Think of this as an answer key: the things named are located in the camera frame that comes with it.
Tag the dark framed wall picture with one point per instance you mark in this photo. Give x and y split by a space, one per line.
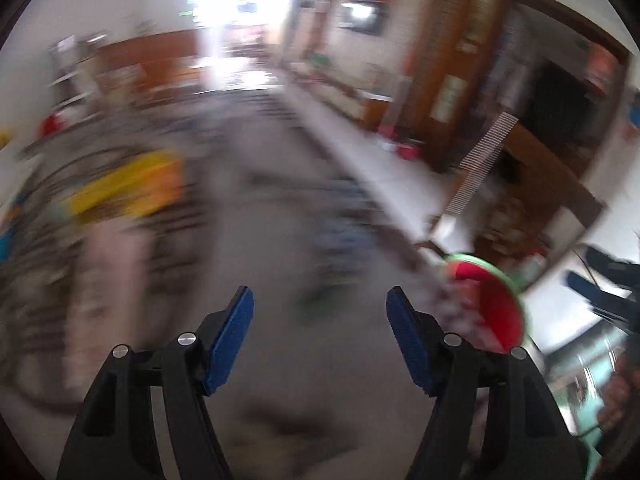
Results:
362 12

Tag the wooden cabinet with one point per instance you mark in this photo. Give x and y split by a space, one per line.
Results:
150 60

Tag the red plate green rim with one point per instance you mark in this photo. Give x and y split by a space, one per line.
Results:
492 305

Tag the yellow carton box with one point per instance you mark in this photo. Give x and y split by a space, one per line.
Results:
125 187

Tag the person's right hand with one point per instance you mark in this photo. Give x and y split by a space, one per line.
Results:
620 395

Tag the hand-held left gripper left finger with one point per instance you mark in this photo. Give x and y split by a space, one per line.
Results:
230 340

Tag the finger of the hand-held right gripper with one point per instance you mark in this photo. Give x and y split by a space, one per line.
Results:
605 260
590 292

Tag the wooden chair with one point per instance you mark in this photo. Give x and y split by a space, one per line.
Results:
480 170

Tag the red bucket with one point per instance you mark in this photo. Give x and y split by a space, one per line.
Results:
407 151

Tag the wooden partition door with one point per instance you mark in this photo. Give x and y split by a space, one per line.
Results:
450 50

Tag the low white media cabinet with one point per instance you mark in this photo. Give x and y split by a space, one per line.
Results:
345 95

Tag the small red object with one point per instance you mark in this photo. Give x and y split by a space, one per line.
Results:
52 124

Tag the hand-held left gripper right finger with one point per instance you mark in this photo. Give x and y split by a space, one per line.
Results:
407 345

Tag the pale pink carton box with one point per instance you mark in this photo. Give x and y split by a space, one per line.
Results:
112 265

